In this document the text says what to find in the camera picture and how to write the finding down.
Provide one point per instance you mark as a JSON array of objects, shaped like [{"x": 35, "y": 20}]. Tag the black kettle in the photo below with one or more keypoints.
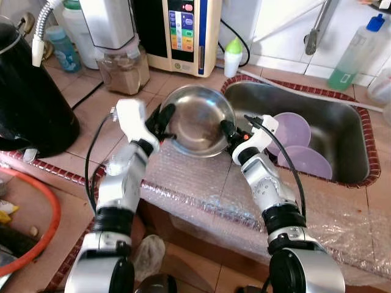
[{"x": 30, "y": 104}]

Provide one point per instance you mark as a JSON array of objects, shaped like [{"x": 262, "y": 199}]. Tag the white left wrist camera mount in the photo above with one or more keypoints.
[{"x": 131, "y": 119}]

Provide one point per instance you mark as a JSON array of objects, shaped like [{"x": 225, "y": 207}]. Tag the white bottle with green cap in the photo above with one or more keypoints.
[{"x": 232, "y": 61}]

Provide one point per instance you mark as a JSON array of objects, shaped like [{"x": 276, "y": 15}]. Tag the teal bottle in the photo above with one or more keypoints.
[{"x": 64, "y": 55}]

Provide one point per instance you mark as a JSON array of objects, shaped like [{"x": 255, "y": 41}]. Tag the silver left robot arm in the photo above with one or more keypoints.
[{"x": 119, "y": 183}]

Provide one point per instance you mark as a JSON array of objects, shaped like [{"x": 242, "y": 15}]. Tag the black robot leg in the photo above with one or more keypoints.
[{"x": 156, "y": 285}]

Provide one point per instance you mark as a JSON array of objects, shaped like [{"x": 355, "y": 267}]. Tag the red tile sink border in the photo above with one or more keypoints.
[{"x": 372, "y": 146}]

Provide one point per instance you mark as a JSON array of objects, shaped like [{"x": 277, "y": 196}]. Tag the brass tap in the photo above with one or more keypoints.
[{"x": 27, "y": 23}]

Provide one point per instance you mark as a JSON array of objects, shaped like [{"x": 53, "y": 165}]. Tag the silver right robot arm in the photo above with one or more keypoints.
[{"x": 269, "y": 183}]

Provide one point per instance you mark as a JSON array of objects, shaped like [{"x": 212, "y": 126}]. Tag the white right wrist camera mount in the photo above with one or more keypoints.
[{"x": 266, "y": 128}]

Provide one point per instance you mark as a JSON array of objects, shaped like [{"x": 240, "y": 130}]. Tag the steel faucet spout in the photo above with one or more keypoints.
[{"x": 313, "y": 39}]

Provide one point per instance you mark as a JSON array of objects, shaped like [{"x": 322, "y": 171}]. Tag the large stainless steel bowl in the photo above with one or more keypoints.
[{"x": 198, "y": 119}]

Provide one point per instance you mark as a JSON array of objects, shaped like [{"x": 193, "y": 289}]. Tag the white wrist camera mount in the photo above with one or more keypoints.
[
  {"x": 266, "y": 128},
  {"x": 131, "y": 119}
]

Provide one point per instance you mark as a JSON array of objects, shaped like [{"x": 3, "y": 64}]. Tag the green dish soap bottle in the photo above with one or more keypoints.
[{"x": 351, "y": 61}]

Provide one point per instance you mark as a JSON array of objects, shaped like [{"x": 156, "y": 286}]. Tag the white plastic bag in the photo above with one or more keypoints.
[{"x": 148, "y": 256}]

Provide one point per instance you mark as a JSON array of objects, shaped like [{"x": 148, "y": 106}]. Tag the blender with brown contents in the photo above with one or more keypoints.
[{"x": 107, "y": 24}]

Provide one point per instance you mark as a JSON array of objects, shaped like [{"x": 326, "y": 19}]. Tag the cream water ionizer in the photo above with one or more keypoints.
[{"x": 204, "y": 36}]

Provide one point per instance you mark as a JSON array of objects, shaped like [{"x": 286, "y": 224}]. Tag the clear bubble wrap sheet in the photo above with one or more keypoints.
[{"x": 201, "y": 183}]

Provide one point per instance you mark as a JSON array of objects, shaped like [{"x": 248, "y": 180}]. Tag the stainless steel sink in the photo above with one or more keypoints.
[{"x": 336, "y": 134}]

